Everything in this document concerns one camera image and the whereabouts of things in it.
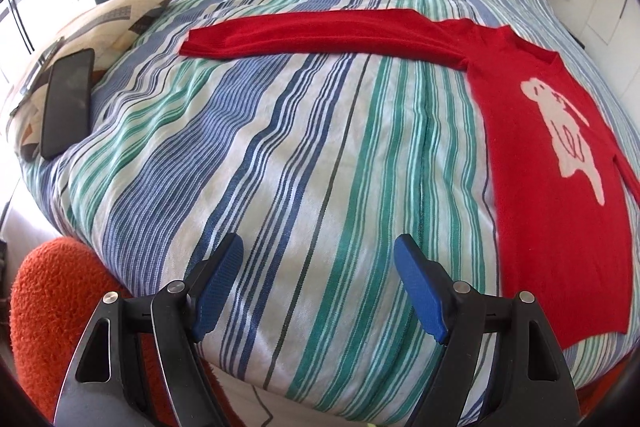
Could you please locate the striped bedspread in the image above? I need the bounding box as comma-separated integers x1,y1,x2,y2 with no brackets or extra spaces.
10,0,632,425

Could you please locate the black smartphone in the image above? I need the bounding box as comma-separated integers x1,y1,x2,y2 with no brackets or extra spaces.
40,48,96,159

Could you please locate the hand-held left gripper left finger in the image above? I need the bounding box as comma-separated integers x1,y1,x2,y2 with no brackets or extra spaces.
52,233,245,427

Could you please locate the patterned beige pillow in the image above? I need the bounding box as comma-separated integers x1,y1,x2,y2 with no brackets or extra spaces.
9,0,177,160

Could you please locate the red sweater with white figure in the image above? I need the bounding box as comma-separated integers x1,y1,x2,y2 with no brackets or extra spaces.
179,8,640,348

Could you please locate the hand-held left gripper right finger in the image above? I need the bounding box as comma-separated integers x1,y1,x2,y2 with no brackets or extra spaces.
393,234,584,427

